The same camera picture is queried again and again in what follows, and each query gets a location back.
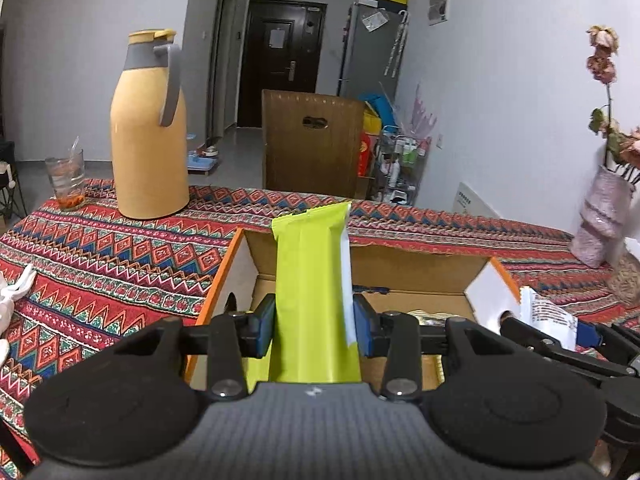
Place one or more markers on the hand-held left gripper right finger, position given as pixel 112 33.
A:
pixel 362 327

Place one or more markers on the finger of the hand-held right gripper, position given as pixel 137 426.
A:
pixel 550 347
pixel 592 335

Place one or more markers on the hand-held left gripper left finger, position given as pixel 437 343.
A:
pixel 265 330

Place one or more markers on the white snack packet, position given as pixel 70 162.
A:
pixel 547 312

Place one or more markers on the green snack packet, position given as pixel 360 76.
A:
pixel 310 285

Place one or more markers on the orange cardboard box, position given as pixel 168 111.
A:
pixel 400 270

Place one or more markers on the pink vase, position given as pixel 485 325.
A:
pixel 600 220

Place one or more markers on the patterned red tablecloth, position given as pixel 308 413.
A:
pixel 125 270

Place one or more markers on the red gift box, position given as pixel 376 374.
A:
pixel 367 157

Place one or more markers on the wooden chair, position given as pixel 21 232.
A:
pixel 300 160

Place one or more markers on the blue floor tray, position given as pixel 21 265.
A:
pixel 200 164

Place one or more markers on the group of toiletry bottles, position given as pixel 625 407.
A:
pixel 407 152

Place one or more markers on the yellow bag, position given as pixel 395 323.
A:
pixel 372 122

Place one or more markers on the yellow thermos jug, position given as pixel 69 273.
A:
pixel 145 160

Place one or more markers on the glass cup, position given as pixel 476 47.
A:
pixel 65 190

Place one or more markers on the black door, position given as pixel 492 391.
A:
pixel 265 85

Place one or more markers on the grey refrigerator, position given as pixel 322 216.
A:
pixel 360 60

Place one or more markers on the dried rose bouquet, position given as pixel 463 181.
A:
pixel 602 62

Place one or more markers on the white umbrella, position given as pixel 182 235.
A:
pixel 397 45

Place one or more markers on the black chair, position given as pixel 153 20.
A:
pixel 10 195

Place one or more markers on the white paper notice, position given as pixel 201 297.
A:
pixel 277 37

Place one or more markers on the clear plastic bag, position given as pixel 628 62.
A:
pixel 374 22

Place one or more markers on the white wall panel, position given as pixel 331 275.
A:
pixel 472 202

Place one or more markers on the pink wall decoration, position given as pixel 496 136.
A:
pixel 422 110

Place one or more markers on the wall electrical panel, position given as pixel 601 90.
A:
pixel 440 5

